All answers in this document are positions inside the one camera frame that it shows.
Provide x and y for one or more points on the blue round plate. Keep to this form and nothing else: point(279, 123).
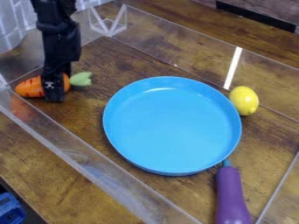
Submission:
point(171, 125)

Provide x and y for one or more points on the yellow toy lemon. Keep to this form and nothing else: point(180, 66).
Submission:
point(244, 99)

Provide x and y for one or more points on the purple toy eggplant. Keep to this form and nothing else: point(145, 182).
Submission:
point(231, 211)

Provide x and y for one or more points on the dark board in background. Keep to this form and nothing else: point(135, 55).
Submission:
point(278, 13)

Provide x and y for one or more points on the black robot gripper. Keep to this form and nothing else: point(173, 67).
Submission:
point(60, 36)

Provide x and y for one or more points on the white patterned curtain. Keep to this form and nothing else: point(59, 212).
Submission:
point(17, 19)

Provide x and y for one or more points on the blue box at corner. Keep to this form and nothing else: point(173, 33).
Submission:
point(12, 213)

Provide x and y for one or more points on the orange toy carrot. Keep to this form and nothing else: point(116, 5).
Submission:
point(31, 87)

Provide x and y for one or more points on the clear acrylic enclosure wall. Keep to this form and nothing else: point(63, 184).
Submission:
point(56, 159)

